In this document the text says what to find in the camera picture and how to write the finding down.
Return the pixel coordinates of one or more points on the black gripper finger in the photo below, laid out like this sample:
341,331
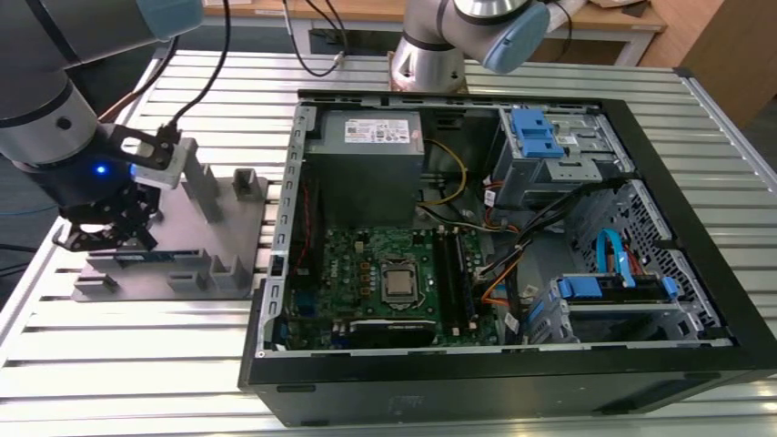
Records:
145,209
82,239

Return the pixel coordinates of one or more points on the RAM memory stick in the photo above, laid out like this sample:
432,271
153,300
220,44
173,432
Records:
164,258

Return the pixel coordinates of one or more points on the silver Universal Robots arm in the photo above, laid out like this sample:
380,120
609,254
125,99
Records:
36,123

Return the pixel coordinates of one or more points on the black RAM slot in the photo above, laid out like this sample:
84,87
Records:
445,277
459,277
452,277

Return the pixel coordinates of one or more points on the grey parts rack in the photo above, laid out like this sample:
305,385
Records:
200,236

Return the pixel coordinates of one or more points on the blue board connector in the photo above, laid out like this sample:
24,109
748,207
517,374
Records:
304,304

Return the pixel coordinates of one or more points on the grey power supply unit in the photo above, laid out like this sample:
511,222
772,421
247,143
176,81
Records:
364,182

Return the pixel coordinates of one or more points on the green motherboard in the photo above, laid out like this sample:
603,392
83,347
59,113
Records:
349,282

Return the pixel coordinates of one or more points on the silver CPU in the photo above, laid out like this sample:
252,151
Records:
400,283

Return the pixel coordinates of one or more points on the long wooden desk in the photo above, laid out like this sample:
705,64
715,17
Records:
261,9

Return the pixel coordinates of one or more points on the black graphics card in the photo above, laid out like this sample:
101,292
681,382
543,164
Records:
395,331

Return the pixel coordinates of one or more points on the blue plastic drive carrier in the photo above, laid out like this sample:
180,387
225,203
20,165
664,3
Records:
535,136

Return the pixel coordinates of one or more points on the black PC case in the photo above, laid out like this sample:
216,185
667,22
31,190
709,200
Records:
485,371

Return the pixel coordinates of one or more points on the silver metal drive cage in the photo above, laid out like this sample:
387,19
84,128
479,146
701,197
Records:
576,173
625,310

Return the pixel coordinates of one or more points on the hard disk in blue carrier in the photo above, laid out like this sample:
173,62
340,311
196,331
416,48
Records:
580,289

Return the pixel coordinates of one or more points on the short wooden desk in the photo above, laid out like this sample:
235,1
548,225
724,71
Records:
607,25

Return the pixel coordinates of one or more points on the brown wooden cabinet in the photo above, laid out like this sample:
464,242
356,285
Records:
728,45

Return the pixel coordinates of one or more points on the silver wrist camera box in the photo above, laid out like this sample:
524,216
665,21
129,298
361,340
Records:
159,172

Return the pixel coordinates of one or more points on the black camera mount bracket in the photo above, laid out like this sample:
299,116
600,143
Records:
115,134

